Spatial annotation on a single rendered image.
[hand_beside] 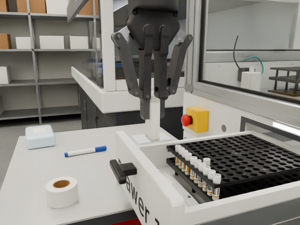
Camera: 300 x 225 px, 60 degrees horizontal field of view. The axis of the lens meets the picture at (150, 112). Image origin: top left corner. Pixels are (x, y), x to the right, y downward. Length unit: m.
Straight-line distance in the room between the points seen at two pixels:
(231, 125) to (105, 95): 0.66
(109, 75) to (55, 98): 3.44
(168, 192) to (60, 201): 0.34
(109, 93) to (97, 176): 0.57
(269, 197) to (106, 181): 0.42
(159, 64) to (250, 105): 0.34
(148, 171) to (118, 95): 0.88
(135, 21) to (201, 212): 0.28
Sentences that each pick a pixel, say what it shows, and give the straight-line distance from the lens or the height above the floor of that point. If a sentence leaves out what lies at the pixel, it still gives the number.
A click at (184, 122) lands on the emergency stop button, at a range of 0.84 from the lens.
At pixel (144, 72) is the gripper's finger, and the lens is 0.40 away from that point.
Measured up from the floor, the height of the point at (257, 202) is 0.88.
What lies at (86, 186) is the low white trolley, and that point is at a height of 0.76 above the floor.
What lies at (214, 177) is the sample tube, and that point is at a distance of 0.42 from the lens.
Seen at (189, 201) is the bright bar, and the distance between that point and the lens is 0.47.
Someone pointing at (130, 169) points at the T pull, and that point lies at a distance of 0.43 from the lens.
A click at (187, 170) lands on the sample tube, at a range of 0.50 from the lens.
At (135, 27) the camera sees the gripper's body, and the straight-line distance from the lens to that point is 0.40.
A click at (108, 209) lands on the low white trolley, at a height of 0.76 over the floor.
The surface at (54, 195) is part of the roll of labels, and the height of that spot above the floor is 0.79.
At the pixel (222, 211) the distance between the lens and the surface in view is 0.40.
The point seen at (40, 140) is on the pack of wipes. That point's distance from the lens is 0.98.
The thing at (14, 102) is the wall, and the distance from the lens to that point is 4.66.
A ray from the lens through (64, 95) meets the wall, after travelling 4.61.
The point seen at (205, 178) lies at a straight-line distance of 0.44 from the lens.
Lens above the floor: 1.10
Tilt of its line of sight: 14 degrees down
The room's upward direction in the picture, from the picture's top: straight up
